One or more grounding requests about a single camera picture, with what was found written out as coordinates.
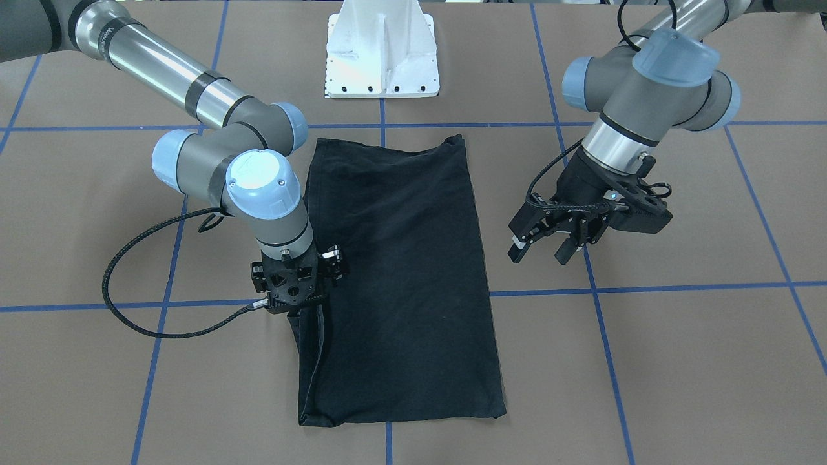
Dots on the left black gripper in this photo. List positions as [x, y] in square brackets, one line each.
[581, 179]

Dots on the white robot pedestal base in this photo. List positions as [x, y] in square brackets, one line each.
[381, 49]

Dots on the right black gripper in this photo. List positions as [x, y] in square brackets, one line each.
[333, 262]

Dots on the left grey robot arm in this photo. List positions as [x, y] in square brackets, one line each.
[659, 77]

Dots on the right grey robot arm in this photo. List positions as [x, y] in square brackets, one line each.
[77, 133]

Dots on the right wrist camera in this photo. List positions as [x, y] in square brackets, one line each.
[288, 287]

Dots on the black graphic t-shirt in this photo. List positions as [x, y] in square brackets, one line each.
[408, 333]

